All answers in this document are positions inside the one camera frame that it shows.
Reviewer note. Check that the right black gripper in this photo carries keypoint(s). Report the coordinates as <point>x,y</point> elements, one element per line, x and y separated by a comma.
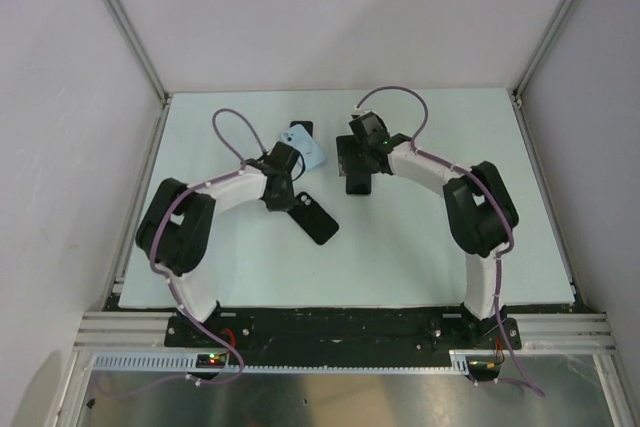
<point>368,169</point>

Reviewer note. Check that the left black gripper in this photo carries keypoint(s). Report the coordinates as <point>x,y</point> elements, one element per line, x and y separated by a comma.
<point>285,204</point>

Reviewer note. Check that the black phone case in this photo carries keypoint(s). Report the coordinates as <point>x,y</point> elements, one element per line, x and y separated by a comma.
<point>313,219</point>

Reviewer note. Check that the black smartphone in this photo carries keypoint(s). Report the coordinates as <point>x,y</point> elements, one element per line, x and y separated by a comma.
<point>348,154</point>

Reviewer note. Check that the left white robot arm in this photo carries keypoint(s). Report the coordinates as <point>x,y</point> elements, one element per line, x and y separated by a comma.
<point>175,229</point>

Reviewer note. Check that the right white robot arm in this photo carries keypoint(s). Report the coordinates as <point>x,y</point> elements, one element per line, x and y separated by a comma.
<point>480,211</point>

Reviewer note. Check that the light blue phone case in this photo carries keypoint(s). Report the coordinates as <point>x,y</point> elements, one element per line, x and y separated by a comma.
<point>312,154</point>

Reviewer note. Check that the dark phone under blue case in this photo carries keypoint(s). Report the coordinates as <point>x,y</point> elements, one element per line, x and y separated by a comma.
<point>302,127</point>

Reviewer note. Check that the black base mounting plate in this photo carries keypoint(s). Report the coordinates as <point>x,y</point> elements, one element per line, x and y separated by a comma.
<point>346,337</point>

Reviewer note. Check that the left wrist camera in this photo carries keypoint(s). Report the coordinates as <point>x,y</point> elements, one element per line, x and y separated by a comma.
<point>283,157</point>

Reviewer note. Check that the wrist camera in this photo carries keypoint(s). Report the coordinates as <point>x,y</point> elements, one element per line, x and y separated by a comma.
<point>283,157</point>
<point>369,127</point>

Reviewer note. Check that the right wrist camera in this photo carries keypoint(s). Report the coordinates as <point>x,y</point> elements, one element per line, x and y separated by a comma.
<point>369,127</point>

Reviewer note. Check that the aluminium front rail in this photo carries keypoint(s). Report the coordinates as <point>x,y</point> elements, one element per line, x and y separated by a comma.
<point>579,334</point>

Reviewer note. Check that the left aluminium frame post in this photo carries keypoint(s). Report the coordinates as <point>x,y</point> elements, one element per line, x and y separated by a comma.
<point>133,41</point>

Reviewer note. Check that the aluminium frame post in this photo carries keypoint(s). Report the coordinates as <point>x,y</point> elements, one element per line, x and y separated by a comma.
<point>551,34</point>
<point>133,41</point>

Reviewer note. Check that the right aluminium frame post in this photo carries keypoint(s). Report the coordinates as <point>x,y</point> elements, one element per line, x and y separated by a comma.
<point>551,34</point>

